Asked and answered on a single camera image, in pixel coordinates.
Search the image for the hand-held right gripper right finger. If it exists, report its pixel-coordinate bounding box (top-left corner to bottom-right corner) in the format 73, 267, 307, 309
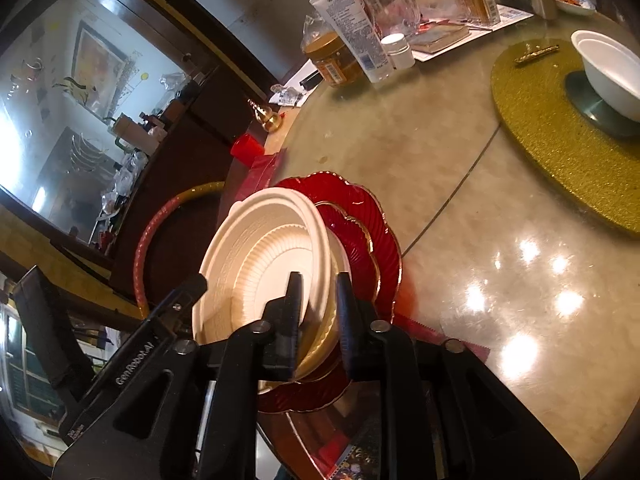
336, 271, 581, 480

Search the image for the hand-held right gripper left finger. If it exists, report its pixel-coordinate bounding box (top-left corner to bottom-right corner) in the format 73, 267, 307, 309
50, 271, 306, 480

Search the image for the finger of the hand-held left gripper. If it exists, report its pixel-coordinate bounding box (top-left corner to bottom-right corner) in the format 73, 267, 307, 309
150, 275, 208, 333

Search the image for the small cream plastic bowl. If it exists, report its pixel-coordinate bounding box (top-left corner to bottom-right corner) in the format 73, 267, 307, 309
192, 187, 331, 356

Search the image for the large cream plastic bowl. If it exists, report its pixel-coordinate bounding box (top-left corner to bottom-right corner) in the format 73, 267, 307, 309
257, 227, 352, 393

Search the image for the yellow and red hoop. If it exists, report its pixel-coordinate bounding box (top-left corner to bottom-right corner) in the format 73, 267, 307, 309
132, 180, 226, 311

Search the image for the dark flat board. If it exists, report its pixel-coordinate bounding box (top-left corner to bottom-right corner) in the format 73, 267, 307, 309
15, 265, 96, 401

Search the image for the red packet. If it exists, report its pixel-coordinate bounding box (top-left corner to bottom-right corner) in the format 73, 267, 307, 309
235, 152, 288, 211

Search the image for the red cup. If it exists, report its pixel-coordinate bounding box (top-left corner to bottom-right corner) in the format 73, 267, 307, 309
231, 134, 264, 166

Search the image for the clear plastic wrapper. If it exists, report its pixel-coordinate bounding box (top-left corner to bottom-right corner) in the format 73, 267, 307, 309
270, 85, 307, 108

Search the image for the amber jar with gold lid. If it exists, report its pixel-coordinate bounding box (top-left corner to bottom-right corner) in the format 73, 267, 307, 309
300, 10, 371, 88

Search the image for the gold glitter turntable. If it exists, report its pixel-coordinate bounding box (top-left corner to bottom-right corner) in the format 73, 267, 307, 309
490, 38, 640, 238

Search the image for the small white pill bottle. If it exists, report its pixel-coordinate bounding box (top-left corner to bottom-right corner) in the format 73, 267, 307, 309
381, 33, 417, 71

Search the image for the white lotion tube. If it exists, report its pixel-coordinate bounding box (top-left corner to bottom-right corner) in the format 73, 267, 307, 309
309, 0, 396, 83

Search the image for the brown book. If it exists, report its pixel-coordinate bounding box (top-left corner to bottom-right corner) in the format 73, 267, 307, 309
412, 25, 471, 56

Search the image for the clear glass mug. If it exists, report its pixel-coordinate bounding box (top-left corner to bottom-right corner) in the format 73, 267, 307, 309
350, 0, 421, 36

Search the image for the gold pen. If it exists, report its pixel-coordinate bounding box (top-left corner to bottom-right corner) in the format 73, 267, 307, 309
515, 44, 560, 65

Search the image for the white leaflet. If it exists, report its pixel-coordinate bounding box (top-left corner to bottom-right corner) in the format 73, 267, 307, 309
492, 2, 533, 26

